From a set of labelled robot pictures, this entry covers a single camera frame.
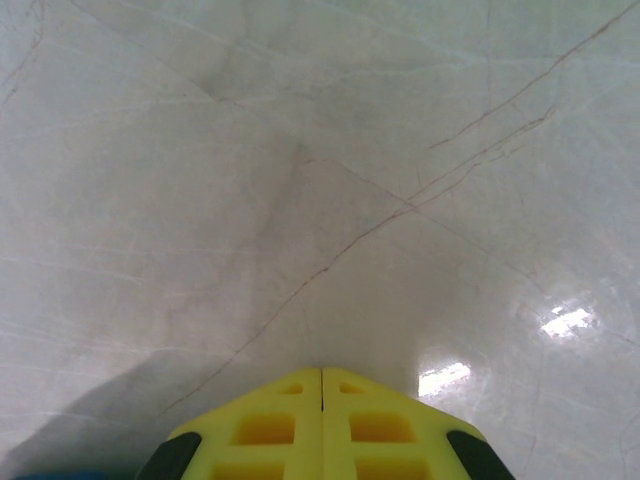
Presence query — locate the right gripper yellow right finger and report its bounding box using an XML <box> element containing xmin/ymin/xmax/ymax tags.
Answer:
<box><xmin>322</xmin><ymin>367</ymin><xmax>516</xmax><ymax>480</ymax></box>

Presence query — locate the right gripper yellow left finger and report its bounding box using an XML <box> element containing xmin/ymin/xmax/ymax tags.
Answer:
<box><xmin>137</xmin><ymin>367</ymin><xmax>324</xmax><ymax>480</ymax></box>

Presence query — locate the blue t-shirt white print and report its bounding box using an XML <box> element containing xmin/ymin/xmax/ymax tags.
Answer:
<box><xmin>19</xmin><ymin>467</ymin><xmax>139</xmax><ymax>480</ymax></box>

